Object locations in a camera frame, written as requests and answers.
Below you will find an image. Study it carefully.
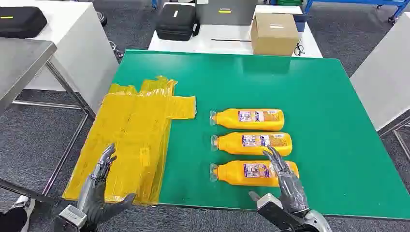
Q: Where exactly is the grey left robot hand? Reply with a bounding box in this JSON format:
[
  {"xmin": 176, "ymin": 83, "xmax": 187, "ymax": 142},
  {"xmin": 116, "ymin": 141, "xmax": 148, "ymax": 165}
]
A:
[{"xmin": 76, "ymin": 143, "xmax": 137, "ymax": 225}]

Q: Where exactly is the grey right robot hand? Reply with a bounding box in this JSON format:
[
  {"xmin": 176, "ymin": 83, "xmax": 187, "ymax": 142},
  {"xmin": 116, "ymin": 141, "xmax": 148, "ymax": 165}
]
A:
[{"xmin": 249, "ymin": 145, "xmax": 311, "ymax": 216}]

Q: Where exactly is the orange drink bottle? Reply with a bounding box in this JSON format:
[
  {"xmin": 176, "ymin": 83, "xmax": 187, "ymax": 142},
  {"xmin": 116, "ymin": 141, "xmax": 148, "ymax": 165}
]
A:
[
  {"xmin": 209, "ymin": 160, "xmax": 300, "ymax": 188},
  {"xmin": 209, "ymin": 108, "xmax": 285, "ymax": 131},
  {"xmin": 210, "ymin": 132, "xmax": 293, "ymax": 157}
]

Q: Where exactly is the yellow plastic sheet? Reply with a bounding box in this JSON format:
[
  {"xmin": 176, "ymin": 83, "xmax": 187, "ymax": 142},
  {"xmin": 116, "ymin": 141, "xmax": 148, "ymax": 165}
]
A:
[{"xmin": 62, "ymin": 75, "xmax": 197, "ymax": 205}]

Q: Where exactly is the green table mat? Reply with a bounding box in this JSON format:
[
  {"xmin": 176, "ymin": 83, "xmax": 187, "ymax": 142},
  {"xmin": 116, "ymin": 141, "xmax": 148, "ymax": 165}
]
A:
[{"xmin": 113, "ymin": 49, "xmax": 410, "ymax": 221}]

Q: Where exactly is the white table with black case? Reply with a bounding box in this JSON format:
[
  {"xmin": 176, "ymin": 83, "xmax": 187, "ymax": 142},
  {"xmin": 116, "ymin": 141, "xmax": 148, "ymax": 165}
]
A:
[{"xmin": 0, "ymin": 0, "xmax": 120, "ymax": 114}]

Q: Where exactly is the bare white table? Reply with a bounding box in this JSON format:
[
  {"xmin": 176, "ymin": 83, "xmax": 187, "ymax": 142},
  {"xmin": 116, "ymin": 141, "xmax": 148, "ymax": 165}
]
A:
[{"xmin": 349, "ymin": 13, "xmax": 410, "ymax": 161}]

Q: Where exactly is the steel table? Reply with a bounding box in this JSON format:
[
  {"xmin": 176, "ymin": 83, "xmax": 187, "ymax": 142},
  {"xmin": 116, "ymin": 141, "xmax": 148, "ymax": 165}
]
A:
[{"xmin": 0, "ymin": 37, "xmax": 97, "ymax": 205}]

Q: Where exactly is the brown cardboard box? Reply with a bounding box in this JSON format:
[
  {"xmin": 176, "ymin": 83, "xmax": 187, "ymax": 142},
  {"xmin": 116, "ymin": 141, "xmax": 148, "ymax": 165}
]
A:
[{"xmin": 250, "ymin": 13, "xmax": 300, "ymax": 57}]

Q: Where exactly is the blue box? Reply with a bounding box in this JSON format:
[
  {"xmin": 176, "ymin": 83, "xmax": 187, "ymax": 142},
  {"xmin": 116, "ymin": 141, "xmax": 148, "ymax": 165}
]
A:
[{"xmin": 293, "ymin": 13, "xmax": 310, "ymax": 33}]

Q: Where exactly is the white table with cardboard box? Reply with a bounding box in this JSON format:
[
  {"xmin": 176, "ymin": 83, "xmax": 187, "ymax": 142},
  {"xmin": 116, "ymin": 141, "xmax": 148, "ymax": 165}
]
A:
[{"xmin": 148, "ymin": 2, "xmax": 323, "ymax": 59}]

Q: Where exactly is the grey laptop with yellow sticker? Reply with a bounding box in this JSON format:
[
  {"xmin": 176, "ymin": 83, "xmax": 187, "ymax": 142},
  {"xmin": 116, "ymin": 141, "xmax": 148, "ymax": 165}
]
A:
[{"xmin": 195, "ymin": 0, "xmax": 259, "ymax": 26}]

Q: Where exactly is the black flat zip case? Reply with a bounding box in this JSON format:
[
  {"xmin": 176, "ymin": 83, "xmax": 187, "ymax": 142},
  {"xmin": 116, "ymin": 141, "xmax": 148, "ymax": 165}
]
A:
[{"xmin": 0, "ymin": 6, "xmax": 48, "ymax": 39}]

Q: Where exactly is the black carry bag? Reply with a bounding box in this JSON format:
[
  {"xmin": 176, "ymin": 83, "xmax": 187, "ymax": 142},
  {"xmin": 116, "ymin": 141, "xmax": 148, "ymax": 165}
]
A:
[{"xmin": 155, "ymin": 3, "xmax": 201, "ymax": 42}]

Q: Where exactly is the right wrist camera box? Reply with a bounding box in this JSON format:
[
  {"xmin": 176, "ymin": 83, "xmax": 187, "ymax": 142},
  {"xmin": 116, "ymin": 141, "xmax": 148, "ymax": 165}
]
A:
[{"xmin": 256, "ymin": 193, "xmax": 308, "ymax": 232}]

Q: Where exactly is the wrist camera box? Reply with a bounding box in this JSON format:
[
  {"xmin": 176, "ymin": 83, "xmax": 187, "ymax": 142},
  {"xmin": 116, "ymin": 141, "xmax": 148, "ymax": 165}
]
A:
[
  {"xmin": 53, "ymin": 204, "xmax": 88, "ymax": 232},
  {"xmin": 256, "ymin": 193, "xmax": 308, "ymax": 232}
]

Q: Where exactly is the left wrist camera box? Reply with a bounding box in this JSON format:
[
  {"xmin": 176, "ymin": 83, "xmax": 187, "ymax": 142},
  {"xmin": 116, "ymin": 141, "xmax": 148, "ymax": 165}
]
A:
[{"xmin": 53, "ymin": 204, "xmax": 88, "ymax": 232}]

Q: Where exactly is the black coiled cable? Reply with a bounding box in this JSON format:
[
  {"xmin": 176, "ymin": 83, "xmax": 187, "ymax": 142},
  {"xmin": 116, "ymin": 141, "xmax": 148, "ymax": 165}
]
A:
[{"xmin": 294, "ymin": 38, "xmax": 305, "ymax": 57}]

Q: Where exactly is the grey floor cable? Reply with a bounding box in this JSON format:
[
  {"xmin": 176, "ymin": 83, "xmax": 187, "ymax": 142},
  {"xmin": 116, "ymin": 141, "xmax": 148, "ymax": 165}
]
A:
[{"xmin": 109, "ymin": 41, "xmax": 124, "ymax": 59}]

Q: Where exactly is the blue metal cart frame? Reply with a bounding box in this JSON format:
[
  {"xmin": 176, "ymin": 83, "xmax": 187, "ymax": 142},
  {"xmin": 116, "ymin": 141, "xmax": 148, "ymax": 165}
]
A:
[{"xmin": 303, "ymin": 0, "xmax": 410, "ymax": 23}]

